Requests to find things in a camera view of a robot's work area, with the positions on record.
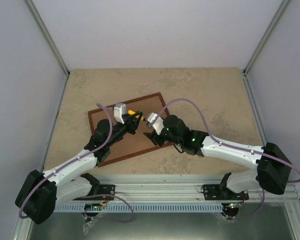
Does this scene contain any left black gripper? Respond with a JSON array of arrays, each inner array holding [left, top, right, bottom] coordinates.
[[106, 111, 143, 148]]

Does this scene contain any yellow handled screwdriver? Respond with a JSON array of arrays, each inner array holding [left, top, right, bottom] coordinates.
[[127, 110, 145, 121]]

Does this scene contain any brown wooden picture frame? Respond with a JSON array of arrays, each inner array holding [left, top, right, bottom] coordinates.
[[86, 92, 170, 168]]

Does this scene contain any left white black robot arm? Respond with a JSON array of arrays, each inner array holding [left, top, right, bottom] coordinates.
[[15, 111, 143, 224]]

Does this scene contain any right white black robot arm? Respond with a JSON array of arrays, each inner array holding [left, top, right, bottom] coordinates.
[[145, 113, 291, 200]]

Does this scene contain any brown fibreboard backing panel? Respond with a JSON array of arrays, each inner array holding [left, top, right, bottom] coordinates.
[[98, 92, 166, 168]]

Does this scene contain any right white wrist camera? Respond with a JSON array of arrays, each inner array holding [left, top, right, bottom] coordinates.
[[146, 112, 164, 135]]

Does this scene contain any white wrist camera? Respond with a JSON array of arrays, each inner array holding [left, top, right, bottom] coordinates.
[[113, 103, 127, 124], [146, 112, 164, 135]]

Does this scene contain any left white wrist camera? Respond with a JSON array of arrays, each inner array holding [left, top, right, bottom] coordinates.
[[113, 103, 127, 124]]

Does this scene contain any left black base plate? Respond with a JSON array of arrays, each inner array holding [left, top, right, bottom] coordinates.
[[88, 184, 116, 201]]

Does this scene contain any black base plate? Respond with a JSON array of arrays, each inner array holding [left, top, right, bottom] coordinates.
[[200, 184, 250, 201], [88, 184, 116, 201]]

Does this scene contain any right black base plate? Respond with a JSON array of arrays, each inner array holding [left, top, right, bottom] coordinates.
[[200, 184, 250, 201]]

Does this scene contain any grey slotted cable duct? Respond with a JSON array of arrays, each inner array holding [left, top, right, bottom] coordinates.
[[54, 202, 223, 213]]

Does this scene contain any left aluminium corner post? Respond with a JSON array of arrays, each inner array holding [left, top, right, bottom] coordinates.
[[24, 0, 70, 78]]

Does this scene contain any aluminium corner post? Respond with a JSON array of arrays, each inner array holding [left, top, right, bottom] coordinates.
[[24, 0, 70, 78], [242, 0, 292, 78]]

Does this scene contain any right aluminium corner post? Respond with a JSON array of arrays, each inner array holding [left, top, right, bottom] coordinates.
[[242, 0, 292, 78]]

